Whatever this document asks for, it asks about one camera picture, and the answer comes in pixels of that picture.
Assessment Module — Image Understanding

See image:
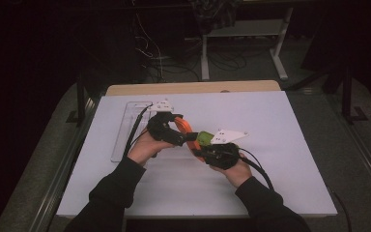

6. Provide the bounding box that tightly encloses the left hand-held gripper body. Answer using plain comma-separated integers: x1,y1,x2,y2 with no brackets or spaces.
146,100,187,147

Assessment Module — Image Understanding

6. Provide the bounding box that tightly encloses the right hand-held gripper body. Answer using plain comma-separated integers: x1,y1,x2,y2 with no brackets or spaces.
202,129,249,171

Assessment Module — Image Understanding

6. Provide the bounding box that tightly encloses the orange phone case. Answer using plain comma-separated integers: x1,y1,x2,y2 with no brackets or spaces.
173,116,206,162

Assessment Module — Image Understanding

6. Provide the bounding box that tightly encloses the green phone case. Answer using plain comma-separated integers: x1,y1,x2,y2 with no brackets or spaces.
196,130,218,147

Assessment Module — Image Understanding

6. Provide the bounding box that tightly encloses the clear plastic bin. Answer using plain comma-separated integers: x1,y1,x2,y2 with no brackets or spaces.
110,101,154,163

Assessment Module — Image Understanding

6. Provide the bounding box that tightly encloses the person's right hand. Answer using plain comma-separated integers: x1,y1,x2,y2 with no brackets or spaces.
211,154,254,189

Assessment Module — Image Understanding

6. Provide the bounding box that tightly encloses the person's left hand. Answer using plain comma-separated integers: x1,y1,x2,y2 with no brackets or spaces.
128,129,175,167

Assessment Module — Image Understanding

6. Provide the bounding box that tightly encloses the light wooden table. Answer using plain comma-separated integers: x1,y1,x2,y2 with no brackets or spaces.
105,79,282,97

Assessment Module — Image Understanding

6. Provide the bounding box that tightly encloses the black metal stand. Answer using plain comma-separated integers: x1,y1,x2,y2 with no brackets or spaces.
341,64,370,124
66,71,90,127

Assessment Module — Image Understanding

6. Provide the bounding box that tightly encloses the dark patterned cloth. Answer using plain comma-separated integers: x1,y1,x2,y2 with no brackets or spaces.
189,0,243,35

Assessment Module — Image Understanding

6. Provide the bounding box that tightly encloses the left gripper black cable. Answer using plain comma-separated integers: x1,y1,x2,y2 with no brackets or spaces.
124,104,154,159

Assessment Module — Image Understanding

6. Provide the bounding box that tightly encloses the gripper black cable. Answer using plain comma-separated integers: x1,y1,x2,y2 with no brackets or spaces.
124,104,154,159
238,147,274,191

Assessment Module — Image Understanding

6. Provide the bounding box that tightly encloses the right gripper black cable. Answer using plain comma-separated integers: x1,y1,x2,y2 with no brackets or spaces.
238,147,274,191

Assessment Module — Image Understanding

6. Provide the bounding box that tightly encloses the tangle of floor cables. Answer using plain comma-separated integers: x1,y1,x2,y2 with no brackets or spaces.
131,13,204,83

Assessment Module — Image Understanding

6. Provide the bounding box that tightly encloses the white desk frame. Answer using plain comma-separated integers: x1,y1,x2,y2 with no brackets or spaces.
201,8,294,81

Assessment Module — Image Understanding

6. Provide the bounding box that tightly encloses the black floor cable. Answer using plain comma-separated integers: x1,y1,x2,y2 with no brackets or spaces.
329,189,352,232

